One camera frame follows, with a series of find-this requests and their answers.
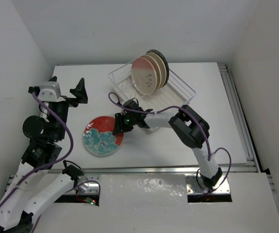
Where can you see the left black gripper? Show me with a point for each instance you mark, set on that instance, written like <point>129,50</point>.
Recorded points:
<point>80,91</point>

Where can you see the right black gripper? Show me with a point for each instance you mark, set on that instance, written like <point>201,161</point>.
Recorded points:
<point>120,127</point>

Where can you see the red blue floral plate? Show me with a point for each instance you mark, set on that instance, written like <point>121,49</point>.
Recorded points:
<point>98,137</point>

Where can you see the pink cream branch plate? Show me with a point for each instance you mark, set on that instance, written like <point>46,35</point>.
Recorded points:
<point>144,76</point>

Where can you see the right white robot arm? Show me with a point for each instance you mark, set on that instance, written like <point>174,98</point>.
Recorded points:
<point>188,125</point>

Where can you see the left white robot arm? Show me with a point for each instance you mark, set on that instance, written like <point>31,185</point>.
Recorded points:
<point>50,142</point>

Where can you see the cream drip tray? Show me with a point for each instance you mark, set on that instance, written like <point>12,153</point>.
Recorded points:
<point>175,92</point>

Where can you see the tan plate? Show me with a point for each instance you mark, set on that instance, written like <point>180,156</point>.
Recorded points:
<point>161,63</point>

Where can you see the black patterned plate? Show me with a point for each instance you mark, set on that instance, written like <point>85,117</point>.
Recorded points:
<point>158,53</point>

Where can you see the white front cover panel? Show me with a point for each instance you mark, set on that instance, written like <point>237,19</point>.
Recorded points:
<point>158,204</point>

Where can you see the small green circuit board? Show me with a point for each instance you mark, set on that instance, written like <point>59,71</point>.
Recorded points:
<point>91,201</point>

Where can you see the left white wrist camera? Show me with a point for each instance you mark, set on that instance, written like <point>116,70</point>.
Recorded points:
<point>50,92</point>

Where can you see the white wire dish rack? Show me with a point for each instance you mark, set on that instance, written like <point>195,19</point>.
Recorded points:
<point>124,72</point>

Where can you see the aluminium mounting rail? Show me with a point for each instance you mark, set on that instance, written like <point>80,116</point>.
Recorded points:
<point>194,183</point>

